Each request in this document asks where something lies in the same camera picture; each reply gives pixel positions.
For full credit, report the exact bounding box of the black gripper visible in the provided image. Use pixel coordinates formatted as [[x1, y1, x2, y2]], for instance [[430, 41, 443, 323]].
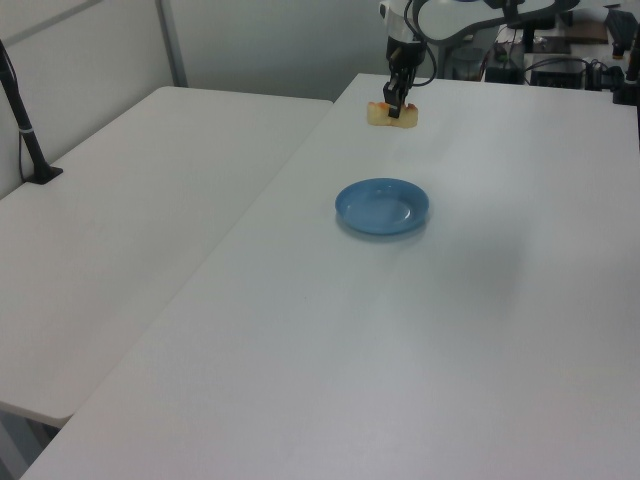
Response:
[[382, 37, 427, 121]]

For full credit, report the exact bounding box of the light wooden table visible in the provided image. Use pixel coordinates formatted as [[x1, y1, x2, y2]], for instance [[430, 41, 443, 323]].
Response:
[[537, 19, 612, 47]]

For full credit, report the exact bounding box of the grey partition post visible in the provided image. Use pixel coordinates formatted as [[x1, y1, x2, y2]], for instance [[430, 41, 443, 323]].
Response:
[[154, 0, 189, 88]]

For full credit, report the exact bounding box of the toy bread with orange glaze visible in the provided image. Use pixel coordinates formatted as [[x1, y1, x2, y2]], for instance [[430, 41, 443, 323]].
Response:
[[366, 100, 419, 130]]

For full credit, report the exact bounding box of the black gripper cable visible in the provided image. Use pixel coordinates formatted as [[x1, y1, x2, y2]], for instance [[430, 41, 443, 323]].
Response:
[[403, 0, 438, 87]]

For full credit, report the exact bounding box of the black electronics box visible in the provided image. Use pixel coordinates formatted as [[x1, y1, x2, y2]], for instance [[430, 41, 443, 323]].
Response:
[[528, 56, 590, 91]]

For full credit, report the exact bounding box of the small black box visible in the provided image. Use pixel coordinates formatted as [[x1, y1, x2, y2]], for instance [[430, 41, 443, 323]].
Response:
[[485, 64, 524, 85]]

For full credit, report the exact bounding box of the black camera stand pole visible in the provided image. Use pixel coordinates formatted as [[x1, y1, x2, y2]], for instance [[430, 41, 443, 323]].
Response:
[[0, 38, 65, 187]]

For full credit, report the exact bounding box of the blue round plate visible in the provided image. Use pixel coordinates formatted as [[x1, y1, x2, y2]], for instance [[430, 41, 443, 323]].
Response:
[[333, 177, 431, 237]]

